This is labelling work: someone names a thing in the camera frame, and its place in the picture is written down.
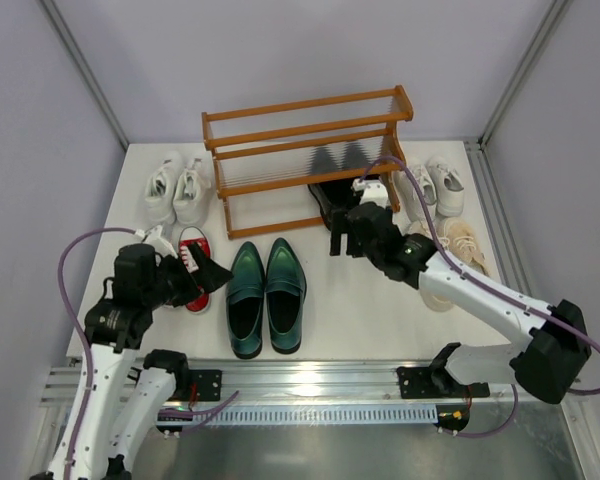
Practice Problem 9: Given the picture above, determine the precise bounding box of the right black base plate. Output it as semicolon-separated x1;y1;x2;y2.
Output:
396;366;491;400

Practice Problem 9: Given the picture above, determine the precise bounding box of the white sneaker far right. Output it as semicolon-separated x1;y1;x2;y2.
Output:
426;156;465;217

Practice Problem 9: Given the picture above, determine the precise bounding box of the white sneaker far left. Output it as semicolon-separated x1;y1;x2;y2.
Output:
144;151;184;224

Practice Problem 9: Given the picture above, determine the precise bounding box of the red canvas shoe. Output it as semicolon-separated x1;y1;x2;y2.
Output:
177;225;213;315
163;296;188;308

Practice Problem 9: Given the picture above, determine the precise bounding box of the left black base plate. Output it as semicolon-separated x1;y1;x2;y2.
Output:
169;369;223;403

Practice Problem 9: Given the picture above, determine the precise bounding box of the aluminium mounting rail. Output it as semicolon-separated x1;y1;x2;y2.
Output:
39;358;513;407

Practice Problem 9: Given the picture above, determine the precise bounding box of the wooden two-tier shoe shelf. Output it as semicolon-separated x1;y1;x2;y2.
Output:
201;85;414;240

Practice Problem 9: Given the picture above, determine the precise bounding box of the black loafer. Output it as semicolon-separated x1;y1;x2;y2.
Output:
308;179;361;230

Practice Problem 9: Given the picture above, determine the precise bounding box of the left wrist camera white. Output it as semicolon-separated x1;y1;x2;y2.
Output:
133;225;178;257

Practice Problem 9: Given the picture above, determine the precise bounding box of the beige lace sneaker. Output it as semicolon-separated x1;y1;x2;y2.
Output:
436;217;490;277
407;220;454;313

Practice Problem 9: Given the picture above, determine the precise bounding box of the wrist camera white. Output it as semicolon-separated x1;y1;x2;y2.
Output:
352;179;390;208
133;225;178;257

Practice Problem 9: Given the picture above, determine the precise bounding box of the white sneaker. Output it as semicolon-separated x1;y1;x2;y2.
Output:
426;156;465;217
173;158;212;226
144;151;184;224
394;158;438;223

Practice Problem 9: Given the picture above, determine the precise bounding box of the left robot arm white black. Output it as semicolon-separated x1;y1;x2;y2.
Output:
37;243;232;479

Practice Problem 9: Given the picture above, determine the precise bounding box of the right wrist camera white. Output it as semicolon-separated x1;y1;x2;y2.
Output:
352;179;390;208

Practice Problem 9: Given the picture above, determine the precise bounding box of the green loafer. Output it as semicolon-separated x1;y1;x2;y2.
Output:
265;238;307;355
225;241;265;360

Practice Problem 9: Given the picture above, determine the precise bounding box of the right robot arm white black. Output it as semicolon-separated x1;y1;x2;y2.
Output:
330;203;591;404

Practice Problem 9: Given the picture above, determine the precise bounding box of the white sneaker right inner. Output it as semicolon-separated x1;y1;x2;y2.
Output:
394;158;438;223

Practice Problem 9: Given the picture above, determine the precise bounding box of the white sneaker left inner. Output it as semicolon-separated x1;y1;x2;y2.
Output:
173;158;212;226

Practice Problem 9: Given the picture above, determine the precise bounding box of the slotted grey cable duct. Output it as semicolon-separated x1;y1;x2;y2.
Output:
207;403;438;427

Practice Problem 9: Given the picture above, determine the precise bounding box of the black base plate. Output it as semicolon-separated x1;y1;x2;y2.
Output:
396;366;491;400
169;369;223;403

